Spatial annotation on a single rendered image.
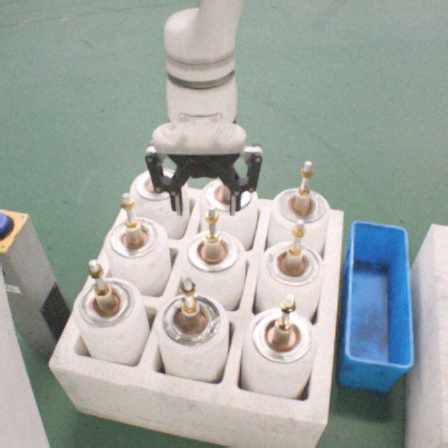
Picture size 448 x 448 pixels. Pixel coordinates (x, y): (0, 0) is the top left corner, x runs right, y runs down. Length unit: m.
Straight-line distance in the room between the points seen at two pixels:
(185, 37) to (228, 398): 0.45
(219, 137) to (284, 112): 0.95
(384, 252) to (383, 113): 0.57
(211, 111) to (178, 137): 0.05
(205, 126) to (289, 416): 0.38
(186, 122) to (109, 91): 1.06
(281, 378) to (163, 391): 0.16
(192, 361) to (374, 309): 0.46
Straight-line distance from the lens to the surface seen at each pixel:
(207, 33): 0.45
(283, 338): 0.61
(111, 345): 0.67
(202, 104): 0.49
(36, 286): 0.77
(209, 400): 0.66
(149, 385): 0.68
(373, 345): 0.94
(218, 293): 0.70
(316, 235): 0.76
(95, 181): 1.21
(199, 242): 0.71
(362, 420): 0.87
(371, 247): 1.00
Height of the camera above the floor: 0.80
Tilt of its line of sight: 48 degrees down
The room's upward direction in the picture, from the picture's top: straight up
